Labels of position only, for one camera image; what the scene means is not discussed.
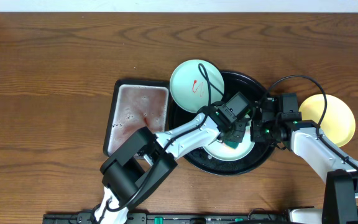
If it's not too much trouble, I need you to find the left black cable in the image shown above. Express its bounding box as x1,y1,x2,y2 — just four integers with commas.
104,63,226,214

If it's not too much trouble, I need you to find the mint green plate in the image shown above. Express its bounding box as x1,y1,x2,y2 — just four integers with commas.
170,59,224,113
203,114,255,161

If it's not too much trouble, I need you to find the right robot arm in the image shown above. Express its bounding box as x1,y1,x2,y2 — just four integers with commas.
250,94,358,223

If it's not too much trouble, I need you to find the right black cable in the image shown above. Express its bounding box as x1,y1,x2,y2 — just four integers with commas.
256,74,358,194

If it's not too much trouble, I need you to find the black rectangular soapy water tray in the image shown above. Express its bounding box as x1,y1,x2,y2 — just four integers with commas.
103,79,170,156

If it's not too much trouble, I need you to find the round black serving tray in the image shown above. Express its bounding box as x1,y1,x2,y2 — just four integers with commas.
168,71,274,175

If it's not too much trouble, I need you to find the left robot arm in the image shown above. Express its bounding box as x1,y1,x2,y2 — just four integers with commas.
94,102,250,223

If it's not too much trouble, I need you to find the green scrub sponge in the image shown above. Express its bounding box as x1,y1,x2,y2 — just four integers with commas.
224,140,239,149

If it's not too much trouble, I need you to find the yellow plate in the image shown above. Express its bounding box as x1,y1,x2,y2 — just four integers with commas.
299,94,356,147

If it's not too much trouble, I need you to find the black cable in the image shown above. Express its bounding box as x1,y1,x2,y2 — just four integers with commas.
256,74,358,194
104,63,226,214

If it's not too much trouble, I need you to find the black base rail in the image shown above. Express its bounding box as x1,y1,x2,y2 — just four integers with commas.
42,211,321,224

